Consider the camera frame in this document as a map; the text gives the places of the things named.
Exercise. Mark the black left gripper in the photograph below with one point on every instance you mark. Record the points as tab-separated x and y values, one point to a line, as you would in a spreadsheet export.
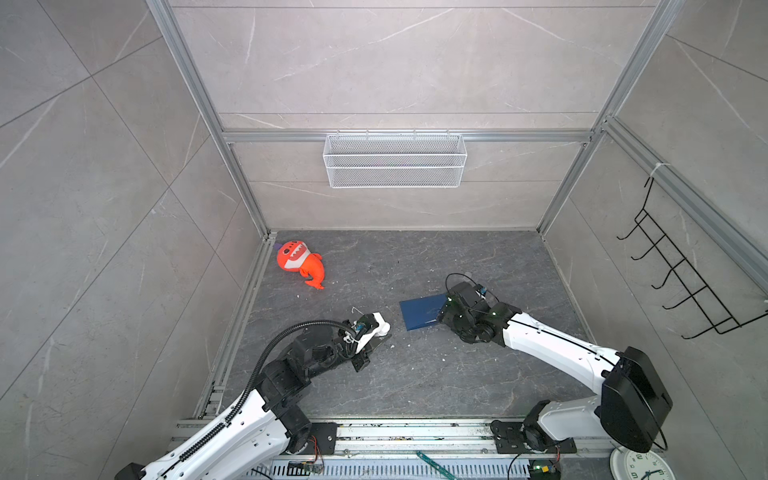
362	358

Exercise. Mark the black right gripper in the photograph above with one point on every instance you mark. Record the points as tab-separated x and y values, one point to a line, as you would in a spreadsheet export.
446	314

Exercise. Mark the blue envelope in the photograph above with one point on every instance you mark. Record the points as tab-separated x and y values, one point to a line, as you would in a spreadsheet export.
421	312

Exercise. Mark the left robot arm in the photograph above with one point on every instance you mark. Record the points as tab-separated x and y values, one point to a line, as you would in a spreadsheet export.
265	420

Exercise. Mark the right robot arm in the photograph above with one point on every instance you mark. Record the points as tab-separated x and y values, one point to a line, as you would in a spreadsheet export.
629	401

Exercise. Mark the red plush toy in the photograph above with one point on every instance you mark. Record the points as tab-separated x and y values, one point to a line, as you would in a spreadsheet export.
295	256

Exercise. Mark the white analog clock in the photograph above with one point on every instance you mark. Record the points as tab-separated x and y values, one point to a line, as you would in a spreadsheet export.
626	464

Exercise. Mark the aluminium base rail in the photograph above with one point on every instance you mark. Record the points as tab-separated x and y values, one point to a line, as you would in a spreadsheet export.
469	448

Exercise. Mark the white wire basket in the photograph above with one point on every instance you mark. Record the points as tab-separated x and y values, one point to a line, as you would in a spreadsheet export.
364	161

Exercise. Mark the black wire hook rack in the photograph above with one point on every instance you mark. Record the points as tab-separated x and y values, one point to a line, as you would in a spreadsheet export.
680	267

